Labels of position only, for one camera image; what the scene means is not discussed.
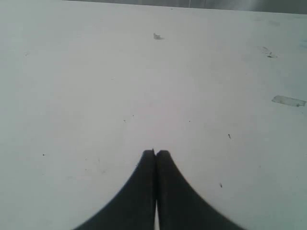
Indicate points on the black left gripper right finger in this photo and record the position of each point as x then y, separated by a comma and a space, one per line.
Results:
179, 206

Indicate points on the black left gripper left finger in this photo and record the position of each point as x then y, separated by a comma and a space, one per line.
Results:
133, 207

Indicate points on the clear tape piece on table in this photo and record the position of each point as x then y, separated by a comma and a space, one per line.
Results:
288, 101

